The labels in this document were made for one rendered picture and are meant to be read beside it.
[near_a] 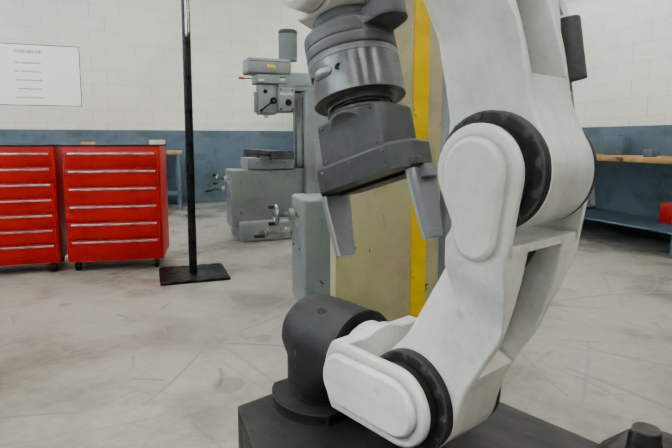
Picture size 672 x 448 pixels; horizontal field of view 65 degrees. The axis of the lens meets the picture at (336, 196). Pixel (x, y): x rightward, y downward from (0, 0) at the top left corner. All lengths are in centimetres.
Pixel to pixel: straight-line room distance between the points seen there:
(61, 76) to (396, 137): 872
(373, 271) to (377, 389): 118
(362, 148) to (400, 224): 149
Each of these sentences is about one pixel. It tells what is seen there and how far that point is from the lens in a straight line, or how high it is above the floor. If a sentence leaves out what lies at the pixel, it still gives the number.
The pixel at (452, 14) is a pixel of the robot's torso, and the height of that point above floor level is 120.
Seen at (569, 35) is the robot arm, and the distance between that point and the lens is 90.
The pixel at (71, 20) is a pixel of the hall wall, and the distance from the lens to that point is 921.
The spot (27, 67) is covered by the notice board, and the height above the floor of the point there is 211.
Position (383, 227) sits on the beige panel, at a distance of 191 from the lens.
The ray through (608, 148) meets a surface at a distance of 654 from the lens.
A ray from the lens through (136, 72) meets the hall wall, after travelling 905.
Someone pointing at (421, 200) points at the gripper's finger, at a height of 100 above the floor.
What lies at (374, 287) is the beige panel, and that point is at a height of 51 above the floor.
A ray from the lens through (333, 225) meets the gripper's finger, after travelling 51.
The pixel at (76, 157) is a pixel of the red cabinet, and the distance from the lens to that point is 454.
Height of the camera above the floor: 105
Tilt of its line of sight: 6 degrees down
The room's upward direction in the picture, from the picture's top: straight up
